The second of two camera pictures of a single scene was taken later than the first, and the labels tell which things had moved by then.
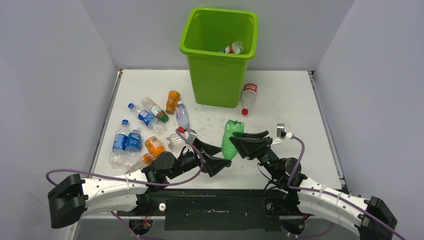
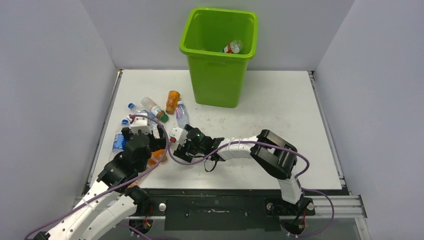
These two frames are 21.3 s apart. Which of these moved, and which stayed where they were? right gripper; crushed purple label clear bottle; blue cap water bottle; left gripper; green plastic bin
Moved: right gripper; left gripper
Stayed: crushed purple label clear bottle; green plastic bin; blue cap water bottle
